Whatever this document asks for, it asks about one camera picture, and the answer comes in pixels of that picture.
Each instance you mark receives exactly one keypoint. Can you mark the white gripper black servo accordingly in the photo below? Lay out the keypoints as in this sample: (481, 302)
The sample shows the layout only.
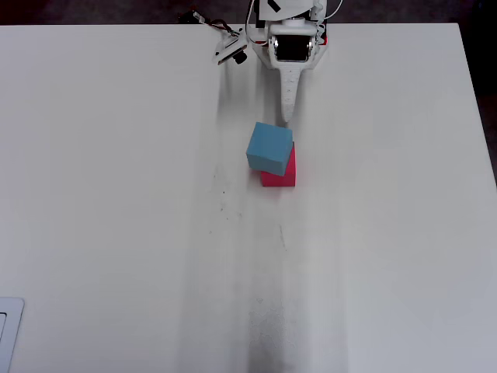
(291, 50)

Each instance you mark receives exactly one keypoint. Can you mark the small black circuit board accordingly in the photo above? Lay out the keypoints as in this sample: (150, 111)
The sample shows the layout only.
(190, 17)

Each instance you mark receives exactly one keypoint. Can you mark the silver laptop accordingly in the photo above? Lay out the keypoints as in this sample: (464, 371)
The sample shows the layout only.
(15, 330)

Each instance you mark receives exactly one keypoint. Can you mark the white framed camera module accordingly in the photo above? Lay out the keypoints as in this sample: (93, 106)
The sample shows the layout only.
(227, 48)

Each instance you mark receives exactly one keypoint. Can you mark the red foam cube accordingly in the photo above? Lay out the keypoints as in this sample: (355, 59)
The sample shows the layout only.
(291, 179)

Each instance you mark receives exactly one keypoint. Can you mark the blue foam cube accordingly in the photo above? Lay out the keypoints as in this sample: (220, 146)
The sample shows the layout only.
(268, 147)

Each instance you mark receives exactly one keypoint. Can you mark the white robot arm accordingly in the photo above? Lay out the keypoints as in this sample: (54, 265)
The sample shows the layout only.
(295, 9)

